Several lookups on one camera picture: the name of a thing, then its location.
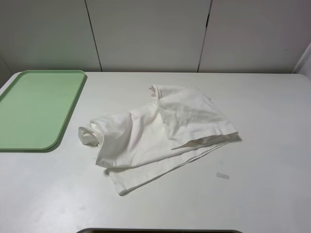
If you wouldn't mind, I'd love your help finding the white short sleeve t-shirt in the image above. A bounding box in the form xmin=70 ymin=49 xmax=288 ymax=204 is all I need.
xmin=78 ymin=85 xmax=238 ymax=195

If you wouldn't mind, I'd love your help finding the green plastic tray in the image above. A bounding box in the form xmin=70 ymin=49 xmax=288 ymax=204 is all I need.
xmin=0 ymin=70 xmax=87 ymax=152

